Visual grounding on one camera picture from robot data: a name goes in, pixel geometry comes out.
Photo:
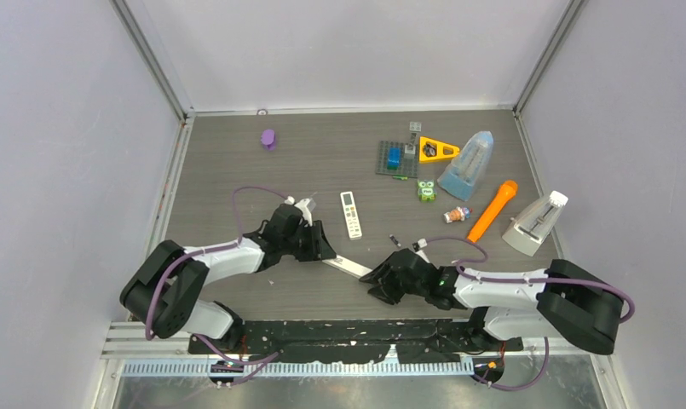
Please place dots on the grey lego piece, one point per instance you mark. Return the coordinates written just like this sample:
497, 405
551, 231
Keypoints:
413, 135

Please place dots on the small figurine bottle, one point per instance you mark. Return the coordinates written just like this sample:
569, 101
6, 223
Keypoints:
458, 214

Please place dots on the green owl toy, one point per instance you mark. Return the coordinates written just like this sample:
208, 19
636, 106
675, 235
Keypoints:
426, 190

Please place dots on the blue lego brick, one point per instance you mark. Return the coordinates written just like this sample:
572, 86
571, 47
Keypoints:
393, 161

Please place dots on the slim white remote control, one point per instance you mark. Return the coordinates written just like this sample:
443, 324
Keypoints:
347, 266

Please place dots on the white metronome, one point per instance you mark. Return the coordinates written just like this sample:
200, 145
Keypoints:
529, 229

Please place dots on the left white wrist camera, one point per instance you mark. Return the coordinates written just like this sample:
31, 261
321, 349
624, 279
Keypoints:
306, 206

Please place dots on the black battery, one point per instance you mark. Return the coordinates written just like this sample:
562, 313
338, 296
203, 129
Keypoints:
395, 241

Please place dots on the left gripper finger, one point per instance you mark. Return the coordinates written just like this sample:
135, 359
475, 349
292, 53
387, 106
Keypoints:
321, 248
307, 255

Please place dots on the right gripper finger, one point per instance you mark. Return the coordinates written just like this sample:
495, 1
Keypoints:
385, 294
386, 273

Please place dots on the white air conditioner remote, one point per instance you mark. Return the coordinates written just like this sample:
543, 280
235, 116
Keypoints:
350, 214

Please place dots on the orange toy microphone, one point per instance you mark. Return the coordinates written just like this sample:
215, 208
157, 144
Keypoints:
507, 191

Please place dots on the purple plastic toy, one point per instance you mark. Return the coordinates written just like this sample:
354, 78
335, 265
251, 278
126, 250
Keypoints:
268, 139

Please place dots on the yellow triangle toy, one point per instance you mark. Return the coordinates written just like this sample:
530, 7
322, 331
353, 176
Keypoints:
431, 150

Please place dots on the grey lego baseplate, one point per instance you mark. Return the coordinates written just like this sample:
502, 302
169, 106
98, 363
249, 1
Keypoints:
409, 166

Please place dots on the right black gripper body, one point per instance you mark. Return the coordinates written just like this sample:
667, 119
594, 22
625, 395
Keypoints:
395, 283

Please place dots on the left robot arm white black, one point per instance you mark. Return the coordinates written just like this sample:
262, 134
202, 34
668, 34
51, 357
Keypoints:
164, 291

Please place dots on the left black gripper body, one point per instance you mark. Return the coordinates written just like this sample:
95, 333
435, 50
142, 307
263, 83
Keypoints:
303, 239

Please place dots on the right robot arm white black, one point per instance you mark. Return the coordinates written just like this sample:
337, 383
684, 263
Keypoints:
562, 301

